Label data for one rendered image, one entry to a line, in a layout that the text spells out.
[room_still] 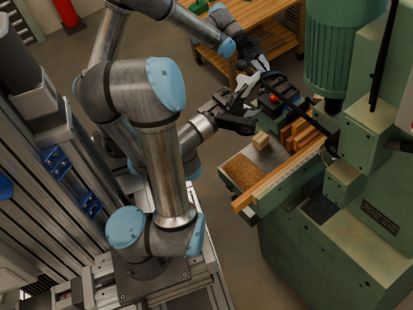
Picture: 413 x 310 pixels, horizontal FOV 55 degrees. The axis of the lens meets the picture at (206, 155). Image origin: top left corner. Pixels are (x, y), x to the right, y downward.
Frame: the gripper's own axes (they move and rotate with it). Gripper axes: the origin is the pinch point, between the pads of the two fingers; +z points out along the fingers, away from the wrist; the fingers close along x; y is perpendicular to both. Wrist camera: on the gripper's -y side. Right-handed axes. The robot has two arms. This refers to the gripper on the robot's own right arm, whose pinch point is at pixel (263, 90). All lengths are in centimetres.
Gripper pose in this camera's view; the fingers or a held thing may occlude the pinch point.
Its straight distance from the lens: 120.7
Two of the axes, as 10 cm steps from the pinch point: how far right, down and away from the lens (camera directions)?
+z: 7.8, -5.7, 2.5
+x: 1.5, 5.6, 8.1
